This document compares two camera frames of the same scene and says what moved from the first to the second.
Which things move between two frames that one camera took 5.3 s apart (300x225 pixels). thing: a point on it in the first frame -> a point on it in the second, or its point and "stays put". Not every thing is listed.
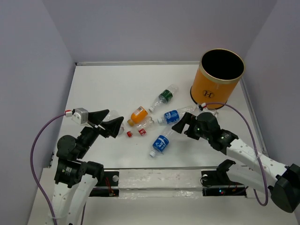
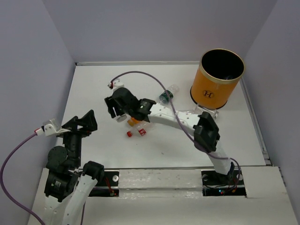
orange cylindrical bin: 218,73 stays put
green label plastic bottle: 165,96 stays put
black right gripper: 179,126 -> 110,101
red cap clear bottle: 141,130 stays put
